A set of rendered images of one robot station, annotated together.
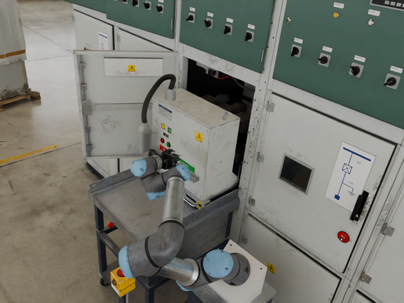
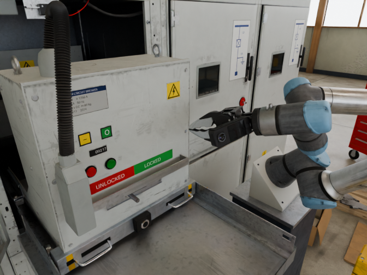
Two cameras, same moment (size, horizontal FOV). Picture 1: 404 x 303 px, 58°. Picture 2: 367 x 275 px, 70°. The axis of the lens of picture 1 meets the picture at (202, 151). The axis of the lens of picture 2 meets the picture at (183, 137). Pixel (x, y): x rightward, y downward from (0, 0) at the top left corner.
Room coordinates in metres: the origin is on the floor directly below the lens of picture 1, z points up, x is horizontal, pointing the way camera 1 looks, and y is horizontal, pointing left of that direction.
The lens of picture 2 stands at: (1.64, 0.84, 1.51)
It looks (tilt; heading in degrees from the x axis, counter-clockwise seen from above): 24 degrees down; 271
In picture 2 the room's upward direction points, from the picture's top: straight up
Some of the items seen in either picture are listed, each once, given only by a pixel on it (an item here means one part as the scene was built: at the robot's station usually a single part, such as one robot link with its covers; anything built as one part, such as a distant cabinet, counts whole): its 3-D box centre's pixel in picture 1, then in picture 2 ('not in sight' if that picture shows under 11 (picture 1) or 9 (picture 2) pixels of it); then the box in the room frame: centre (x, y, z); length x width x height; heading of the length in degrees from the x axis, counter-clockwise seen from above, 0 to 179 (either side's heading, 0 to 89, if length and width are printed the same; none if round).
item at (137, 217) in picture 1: (164, 198); (153, 247); (1.75, 0.20, 0.82); 0.68 x 0.62 x 0.06; 135
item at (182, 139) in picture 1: (176, 148); (132, 152); (1.80, 0.15, 1.15); 0.48 x 0.01 x 0.48; 46
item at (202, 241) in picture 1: (162, 241); not in sight; (1.75, 0.20, 0.46); 0.64 x 0.58 x 0.66; 135
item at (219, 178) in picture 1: (208, 136); (91, 127); (1.98, -0.03, 1.15); 0.51 x 0.50 x 0.48; 136
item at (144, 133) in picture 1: (145, 138); (75, 195); (1.90, 0.34, 1.14); 0.08 x 0.05 x 0.17; 136
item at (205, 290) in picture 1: (231, 288); (276, 193); (1.21, -0.21, 0.74); 0.32 x 0.32 x 0.02; 44
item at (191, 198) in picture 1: (176, 183); (136, 216); (1.81, 0.13, 0.90); 0.54 x 0.05 x 0.06; 46
